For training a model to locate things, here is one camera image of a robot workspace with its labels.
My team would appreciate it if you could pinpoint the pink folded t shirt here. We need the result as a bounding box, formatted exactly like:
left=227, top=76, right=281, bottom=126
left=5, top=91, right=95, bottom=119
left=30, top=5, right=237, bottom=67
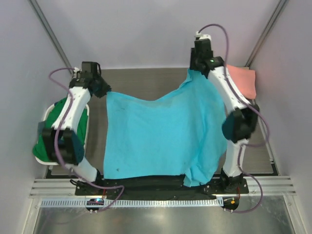
left=227, top=65, right=256, bottom=99

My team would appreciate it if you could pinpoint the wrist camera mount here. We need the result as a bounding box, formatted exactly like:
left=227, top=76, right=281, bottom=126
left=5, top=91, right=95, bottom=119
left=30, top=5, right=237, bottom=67
left=72, top=67, right=81, bottom=78
left=195, top=31, right=211, bottom=40

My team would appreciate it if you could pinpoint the white laundry basket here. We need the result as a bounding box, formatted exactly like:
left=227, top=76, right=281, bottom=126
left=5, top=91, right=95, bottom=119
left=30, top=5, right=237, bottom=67
left=32, top=99, right=90, bottom=166

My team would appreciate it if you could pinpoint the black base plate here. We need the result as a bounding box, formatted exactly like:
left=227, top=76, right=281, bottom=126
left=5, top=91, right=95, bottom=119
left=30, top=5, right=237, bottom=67
left=70, top=175, right=249, bottom=196

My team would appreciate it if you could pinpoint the white slotted cable duct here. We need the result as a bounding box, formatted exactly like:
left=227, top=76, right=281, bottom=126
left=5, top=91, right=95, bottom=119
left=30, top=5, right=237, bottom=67
left=40, top=197, right=223, bottom=208

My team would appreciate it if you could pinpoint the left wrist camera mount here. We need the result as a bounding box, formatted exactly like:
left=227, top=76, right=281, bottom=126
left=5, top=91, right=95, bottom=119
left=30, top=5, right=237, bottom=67
left=72, top=67, right=81, bottom=78

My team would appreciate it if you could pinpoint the light blue t shirt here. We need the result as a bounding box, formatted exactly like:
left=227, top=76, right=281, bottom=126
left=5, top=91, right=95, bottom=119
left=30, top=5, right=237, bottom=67
left=103, top=70, right=227, bottom=187

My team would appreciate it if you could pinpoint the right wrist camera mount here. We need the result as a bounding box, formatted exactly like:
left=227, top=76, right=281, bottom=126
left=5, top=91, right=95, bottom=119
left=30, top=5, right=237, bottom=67
left=195, top=31, right=211, bottom=40

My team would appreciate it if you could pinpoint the grey garment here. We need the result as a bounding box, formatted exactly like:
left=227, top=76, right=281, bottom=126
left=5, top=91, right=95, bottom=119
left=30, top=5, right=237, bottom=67
left=37, top=121, right=46, bottom=136

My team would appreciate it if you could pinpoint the aluminium frame rail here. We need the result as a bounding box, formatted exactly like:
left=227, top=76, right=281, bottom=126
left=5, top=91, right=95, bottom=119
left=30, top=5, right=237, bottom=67
left=29, top=176, right=296, bottom=198

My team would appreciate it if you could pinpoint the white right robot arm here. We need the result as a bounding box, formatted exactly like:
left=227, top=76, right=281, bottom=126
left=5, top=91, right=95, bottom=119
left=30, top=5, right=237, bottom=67
left=190, top=35, right=259, bottom=193

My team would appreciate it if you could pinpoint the green t shirt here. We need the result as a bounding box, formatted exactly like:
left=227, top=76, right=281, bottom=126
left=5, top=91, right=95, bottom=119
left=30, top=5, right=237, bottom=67
left=32, top=98, right=88, bottom=164

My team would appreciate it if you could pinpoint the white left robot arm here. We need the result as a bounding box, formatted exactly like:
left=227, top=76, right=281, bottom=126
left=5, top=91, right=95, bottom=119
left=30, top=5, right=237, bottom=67
left=41, top=61, right=111, bottom=195

